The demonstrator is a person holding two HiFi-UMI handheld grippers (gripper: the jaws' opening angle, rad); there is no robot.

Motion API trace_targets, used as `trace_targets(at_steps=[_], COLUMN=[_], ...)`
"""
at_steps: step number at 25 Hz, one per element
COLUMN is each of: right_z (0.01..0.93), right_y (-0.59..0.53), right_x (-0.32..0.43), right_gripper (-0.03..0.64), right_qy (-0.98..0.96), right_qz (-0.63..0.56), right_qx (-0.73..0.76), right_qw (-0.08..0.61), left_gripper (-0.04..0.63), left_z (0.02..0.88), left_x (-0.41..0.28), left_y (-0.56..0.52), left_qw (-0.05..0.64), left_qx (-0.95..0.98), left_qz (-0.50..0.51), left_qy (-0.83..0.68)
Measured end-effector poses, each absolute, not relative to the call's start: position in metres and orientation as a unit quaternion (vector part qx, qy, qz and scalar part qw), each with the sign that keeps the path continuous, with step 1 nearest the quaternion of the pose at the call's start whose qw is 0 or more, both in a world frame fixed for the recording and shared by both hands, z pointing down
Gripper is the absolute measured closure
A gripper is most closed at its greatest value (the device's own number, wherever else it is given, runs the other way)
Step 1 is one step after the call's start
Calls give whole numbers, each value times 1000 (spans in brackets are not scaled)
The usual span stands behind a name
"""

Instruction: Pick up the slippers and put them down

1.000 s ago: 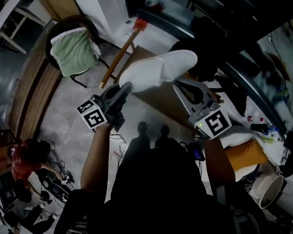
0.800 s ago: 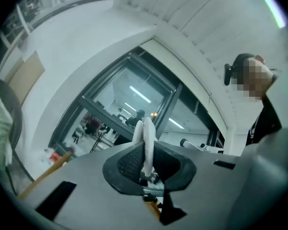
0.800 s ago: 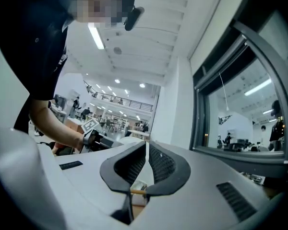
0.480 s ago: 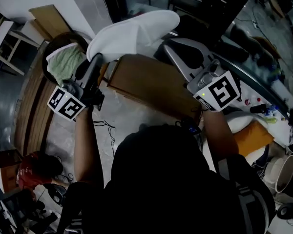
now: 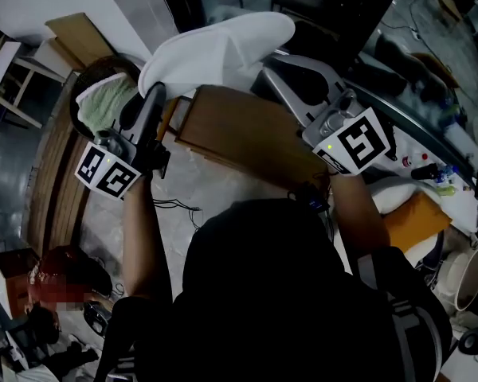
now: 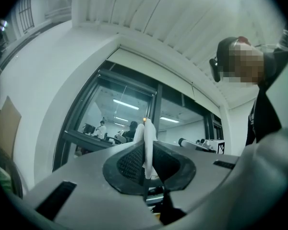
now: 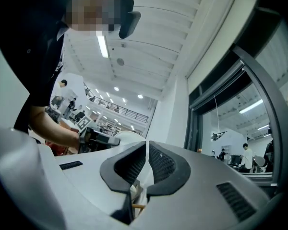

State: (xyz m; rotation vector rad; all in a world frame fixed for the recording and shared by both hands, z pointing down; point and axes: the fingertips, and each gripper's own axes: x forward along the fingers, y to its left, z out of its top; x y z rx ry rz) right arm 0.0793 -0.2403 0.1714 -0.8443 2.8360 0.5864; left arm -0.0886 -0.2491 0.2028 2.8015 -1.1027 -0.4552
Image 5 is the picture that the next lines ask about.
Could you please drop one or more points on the white bucket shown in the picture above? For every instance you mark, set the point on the white bucket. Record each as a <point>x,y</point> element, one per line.
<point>470,281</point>

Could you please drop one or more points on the brown cardboard sheet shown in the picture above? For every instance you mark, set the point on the brown cardboard sheet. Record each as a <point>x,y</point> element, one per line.
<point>79,38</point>

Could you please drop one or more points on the green small object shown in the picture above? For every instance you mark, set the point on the green small object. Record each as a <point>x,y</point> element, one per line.
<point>446,190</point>

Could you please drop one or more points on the white table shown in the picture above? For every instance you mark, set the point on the white table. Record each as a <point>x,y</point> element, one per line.
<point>8,78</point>

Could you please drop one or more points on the wooden shelf table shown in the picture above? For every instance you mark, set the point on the wooden shelf table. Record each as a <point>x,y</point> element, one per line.
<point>247,133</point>

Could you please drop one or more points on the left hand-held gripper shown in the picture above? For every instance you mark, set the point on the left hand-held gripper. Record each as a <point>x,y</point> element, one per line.
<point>107,169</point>

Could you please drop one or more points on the person's left forearm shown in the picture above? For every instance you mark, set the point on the person's left forearm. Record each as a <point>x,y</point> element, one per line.
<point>143,245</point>

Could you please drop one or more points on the black small device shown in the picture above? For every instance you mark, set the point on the black small device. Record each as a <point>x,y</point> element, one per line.
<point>312,201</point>

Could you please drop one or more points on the black grey striped bag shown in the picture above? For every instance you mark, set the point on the black grey striped bag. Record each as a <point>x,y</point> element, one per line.
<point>414,316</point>

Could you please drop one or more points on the white slipper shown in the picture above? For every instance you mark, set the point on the white slipper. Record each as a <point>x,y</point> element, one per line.
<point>215,50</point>

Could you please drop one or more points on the clear plastic bottle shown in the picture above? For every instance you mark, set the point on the clear plastic bottle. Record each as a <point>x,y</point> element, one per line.
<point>446,173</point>

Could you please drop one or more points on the green towel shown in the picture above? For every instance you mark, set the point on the green towel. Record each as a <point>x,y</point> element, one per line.
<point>107,102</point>

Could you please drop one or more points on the white fluffy chair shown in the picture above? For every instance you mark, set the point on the white fluffy chair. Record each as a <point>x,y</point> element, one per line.
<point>394,191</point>

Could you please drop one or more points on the person's right forearm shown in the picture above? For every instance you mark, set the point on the person's right forearm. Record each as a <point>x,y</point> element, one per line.
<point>358,217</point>

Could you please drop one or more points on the person's black clothing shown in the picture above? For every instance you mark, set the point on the person's black clothing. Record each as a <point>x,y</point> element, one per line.
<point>263,301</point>

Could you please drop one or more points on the black round chair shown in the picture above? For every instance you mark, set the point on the black round chair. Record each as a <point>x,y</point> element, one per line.
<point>91,70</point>

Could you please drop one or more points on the black cylindrical object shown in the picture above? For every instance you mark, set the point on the black cylindrical object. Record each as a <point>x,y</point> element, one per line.
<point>424,171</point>

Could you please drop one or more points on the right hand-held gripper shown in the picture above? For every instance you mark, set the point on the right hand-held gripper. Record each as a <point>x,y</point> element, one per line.
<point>358,141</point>

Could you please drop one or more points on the orange pillow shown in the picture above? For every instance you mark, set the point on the orange pillow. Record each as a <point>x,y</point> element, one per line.
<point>416,221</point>

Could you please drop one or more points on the curved wooden platform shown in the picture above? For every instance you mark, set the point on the curved wooden platform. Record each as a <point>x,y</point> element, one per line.
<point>56,189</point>

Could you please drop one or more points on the brown wooden box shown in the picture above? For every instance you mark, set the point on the brown wooden box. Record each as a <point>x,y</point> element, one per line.
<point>12,281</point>

